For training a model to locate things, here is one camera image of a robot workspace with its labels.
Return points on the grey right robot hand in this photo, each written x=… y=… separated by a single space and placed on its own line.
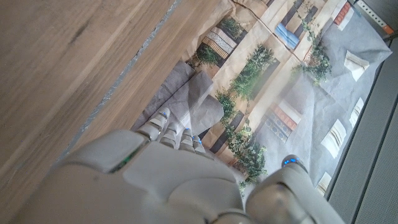
x=140 y=186

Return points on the printed fabric backdrop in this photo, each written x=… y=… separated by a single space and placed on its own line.
x=280 y=93

